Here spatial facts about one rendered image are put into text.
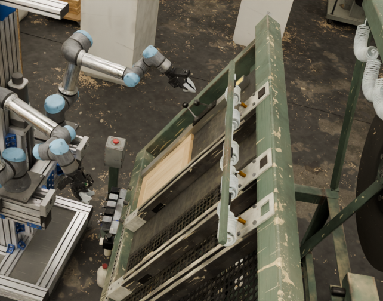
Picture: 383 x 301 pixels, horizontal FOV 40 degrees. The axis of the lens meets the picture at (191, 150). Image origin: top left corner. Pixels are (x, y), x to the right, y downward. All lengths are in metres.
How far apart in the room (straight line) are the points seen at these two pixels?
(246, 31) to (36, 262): 4.00
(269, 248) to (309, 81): 4.72
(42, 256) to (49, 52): 2.91
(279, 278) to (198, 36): 5.30
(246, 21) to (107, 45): 1.92
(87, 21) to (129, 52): 0.50
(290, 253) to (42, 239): 2.43
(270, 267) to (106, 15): 3.92
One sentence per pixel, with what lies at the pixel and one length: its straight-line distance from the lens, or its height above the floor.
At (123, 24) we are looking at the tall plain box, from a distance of 5.19.
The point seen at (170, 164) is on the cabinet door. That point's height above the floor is 1.15.
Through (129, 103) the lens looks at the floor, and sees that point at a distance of 5.33.
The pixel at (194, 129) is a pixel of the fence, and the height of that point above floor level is 1.34.
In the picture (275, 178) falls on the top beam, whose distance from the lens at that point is 1.86.
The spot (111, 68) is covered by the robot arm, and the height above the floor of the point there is 1.63.
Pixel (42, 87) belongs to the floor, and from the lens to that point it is 5.51.
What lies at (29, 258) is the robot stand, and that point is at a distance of 3.73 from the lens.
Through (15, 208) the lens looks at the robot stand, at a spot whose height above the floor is 0.90.
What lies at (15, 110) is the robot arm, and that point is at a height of 1.61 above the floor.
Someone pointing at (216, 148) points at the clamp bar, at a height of 1.60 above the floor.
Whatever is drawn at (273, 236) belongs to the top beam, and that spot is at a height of 1.95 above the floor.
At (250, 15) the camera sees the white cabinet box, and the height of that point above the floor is 0.41.
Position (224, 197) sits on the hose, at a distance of 1.72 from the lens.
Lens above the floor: 3.20
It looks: 41 degrees down
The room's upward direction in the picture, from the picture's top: 11 degrees clockwise
